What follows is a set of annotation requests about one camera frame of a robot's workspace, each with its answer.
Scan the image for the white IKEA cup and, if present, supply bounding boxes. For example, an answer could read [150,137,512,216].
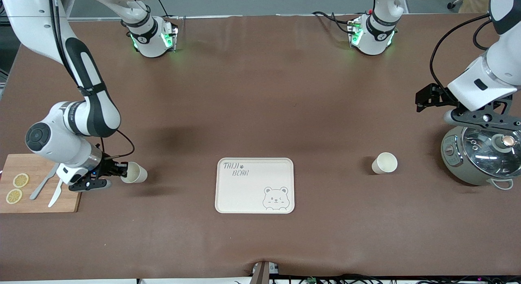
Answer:
[121,162,148,184]
[372,152,398,175]

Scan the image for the white plastic knife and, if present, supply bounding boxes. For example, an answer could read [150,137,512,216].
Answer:
[48,178,64,208]

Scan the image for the grey plastic knife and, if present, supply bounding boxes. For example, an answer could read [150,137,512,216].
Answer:
[29,164,58,201]

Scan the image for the wooden cutting board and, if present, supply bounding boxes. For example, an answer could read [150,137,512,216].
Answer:
[0,153,90,214]

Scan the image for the glass pot lid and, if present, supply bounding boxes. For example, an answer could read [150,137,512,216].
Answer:
[462,127,521,175]

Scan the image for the green-grey cooking pot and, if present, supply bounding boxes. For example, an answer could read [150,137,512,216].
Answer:
[441,125,521,191]

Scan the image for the beige bear print tray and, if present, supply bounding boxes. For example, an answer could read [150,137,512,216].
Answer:
[215,157,295,214]

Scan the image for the brown table cover sheet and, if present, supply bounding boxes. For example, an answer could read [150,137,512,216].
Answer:
[0,13,521,281]

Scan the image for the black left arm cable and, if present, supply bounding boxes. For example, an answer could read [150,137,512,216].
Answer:
[429,12,495,95]

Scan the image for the black left base cables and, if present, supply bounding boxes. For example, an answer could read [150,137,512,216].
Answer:
[313,11,351,34]

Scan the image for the black right base cable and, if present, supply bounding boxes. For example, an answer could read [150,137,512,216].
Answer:
[153,0,180,20]

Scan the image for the grey mount post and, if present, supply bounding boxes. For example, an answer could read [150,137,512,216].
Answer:
[250,261,280,284]

